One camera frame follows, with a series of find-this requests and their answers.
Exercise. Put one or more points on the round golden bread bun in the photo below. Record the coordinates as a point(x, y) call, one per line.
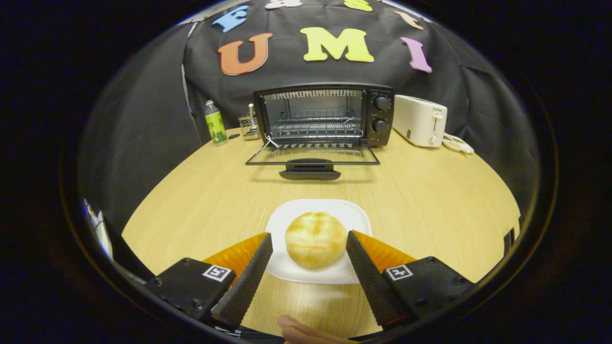
point(315, 241)

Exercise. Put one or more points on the white pop-up toaster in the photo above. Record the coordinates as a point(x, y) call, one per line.
point(418, 119)

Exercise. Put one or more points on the white divided condiment dish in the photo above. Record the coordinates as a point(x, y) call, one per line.
point(458, 143)

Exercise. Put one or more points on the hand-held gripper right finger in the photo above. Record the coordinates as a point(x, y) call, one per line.
point(375, 286)

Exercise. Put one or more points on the white square plate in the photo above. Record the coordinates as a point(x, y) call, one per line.
point(354, 215)

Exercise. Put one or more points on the green label drink bottle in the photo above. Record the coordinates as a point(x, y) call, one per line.
point(216, 125)

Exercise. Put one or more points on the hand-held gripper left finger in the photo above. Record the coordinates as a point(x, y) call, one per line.
point(244, 289)

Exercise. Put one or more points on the black toaster oven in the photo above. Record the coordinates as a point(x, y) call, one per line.
point(377, 114)

